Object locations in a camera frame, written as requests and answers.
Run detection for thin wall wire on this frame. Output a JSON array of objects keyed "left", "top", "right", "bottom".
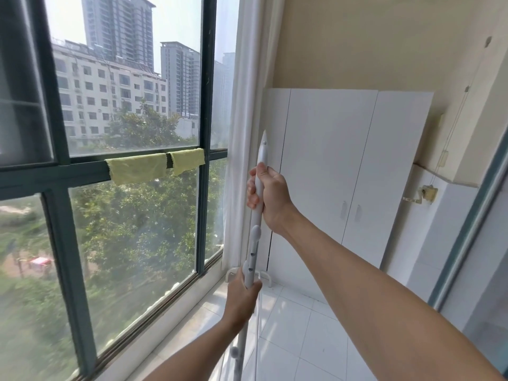
[{"left": 434, "top": 35, "right": 493, "bottom": 188}]

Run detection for person's left forearm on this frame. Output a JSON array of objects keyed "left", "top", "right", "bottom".
[{"left": 143, "top": 313, "right": 247, "bottom": 381}]

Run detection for green trees outside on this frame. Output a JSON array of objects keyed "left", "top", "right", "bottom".
[{"left": 0, "top": 100, "right": 228, "bottom": 381}]

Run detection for person's right forearm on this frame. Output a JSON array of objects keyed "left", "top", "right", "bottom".
[{"left": 275, "top": 211, "right": 506, "bottom": 381}]

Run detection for grey sliding door frame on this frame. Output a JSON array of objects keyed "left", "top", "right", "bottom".
[{"left": 428, "top": 127, "right": 508, "bottom": 314}]

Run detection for dark green window frame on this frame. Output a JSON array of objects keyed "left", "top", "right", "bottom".
[{"left": 0, "top": 0, "right": 229, "bottom": 381}]

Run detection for person's right hand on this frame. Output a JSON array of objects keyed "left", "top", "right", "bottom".
[{"left": 246, "top": 162, "right": 299, "bottom": 235}]

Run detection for yellow-green cloth wiper head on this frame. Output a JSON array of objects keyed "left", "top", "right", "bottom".
[{"left": 105, "top": 148, "right": 206, "bottom": 186}]

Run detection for white two-door cabinet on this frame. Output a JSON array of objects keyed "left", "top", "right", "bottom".
[{"left": 256, "top": 88, "right": 435, "bottom": 305}]

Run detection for brass wall crank bracket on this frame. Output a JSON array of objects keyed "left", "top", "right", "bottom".
[{"left": 403, "top": 185, "right": 439, "bottom": 205}]

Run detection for tall grey tower building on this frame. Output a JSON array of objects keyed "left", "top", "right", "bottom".
[{"left": 81, "top": 0, "right": 156, "bottom": 72}]

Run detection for person's left hand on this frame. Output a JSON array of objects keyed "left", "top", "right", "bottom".
[{"left": 223, "top": 270, "right": 263, "bottom": 326}]

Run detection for white sheer curtain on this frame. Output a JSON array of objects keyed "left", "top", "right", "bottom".
[{"left": 219, "top": 0, "right": 287, "bottom": 276}]

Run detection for white telescopic cleaning pole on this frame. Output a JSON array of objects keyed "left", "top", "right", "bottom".
[{"left": 231, "top": 130, "right": 270, "bottom": 381}]

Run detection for grey mid-rise tower building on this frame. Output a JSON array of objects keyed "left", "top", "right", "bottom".
[{"left": 160, "top": 41, "right": 201, "bottom": 118}]

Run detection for white low apartment building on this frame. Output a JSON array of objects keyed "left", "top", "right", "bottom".
[{"left": 52, "top": 39, "right": 170, "bottom": 151}]

